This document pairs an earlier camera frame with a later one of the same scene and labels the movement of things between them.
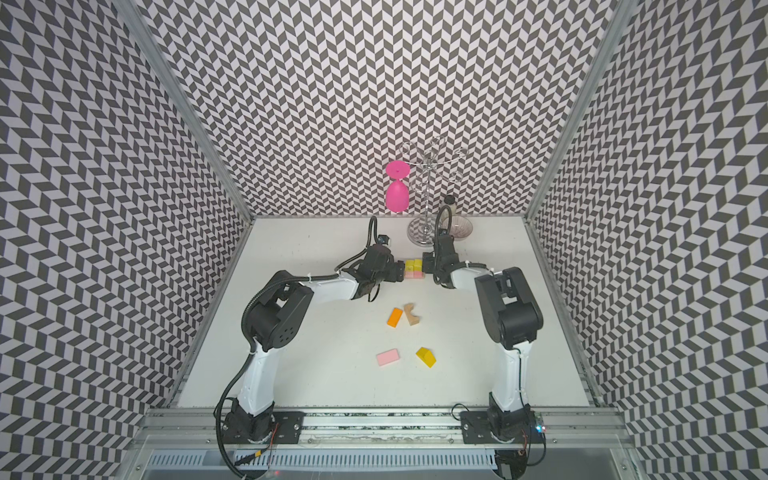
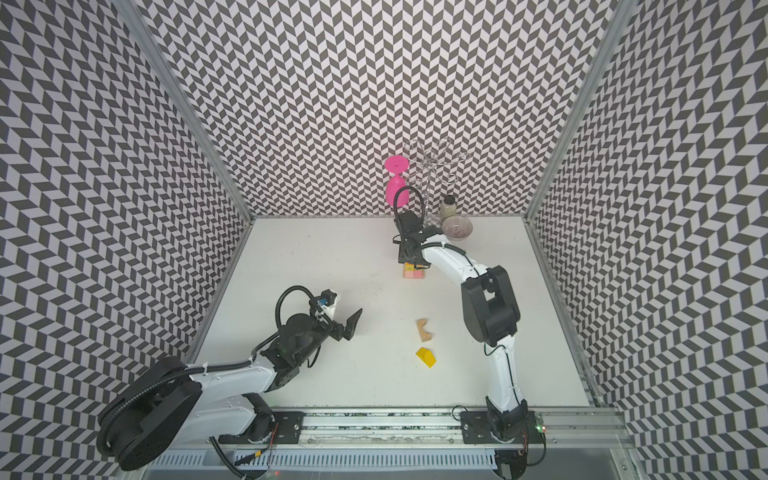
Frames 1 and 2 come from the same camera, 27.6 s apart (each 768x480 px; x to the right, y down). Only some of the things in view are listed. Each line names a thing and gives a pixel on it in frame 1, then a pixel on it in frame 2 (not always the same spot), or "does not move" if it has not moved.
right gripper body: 432,263 -> 408,250
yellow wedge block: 427,356 does not move
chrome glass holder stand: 423,231 does not move
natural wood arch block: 413,320 -> 425,337
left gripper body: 394,273 -> 336,331
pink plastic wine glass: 397,192 does not move
